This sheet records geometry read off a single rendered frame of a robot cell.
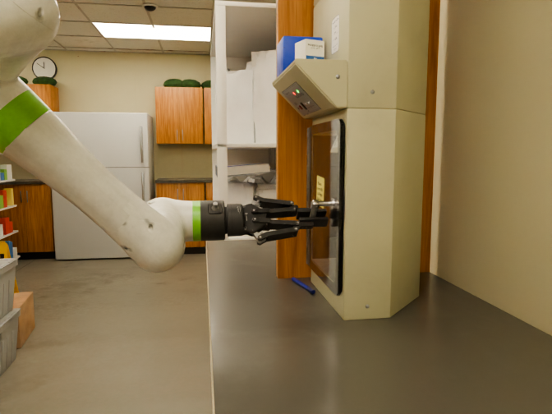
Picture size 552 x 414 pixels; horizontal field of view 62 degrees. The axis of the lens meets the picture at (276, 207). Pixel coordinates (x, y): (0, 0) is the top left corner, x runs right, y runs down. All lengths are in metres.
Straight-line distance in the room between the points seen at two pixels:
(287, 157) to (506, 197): 0.59
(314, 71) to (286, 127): 0.38
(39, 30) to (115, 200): 0.30
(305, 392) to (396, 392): 0.14
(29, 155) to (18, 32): 0.22
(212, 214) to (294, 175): 0.41
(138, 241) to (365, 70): 0.58
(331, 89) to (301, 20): 0.44
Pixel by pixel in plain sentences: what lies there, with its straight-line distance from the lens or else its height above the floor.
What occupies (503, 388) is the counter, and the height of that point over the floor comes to 0.94.
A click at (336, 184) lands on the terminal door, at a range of 1.04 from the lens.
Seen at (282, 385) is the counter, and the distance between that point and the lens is 0.80.
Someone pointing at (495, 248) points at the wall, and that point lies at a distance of 1.31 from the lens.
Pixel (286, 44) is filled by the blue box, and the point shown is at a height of 1.58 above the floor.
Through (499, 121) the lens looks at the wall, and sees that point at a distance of 1.30.
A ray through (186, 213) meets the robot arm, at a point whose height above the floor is 1.18.
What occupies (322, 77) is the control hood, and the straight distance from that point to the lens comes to 1.01.
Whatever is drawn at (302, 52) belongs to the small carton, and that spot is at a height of 1.54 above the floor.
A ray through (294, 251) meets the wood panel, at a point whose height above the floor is 1.02.
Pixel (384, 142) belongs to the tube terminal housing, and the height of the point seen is 1.34.
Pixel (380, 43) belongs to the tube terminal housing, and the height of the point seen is 1.55.
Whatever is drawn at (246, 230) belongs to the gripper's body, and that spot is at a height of 1.14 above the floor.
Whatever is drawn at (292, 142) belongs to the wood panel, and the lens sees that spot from 1.36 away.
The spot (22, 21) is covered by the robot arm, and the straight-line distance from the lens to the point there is 0.77.
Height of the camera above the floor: 1.31
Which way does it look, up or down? 7 degrees down
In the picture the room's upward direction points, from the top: straight up
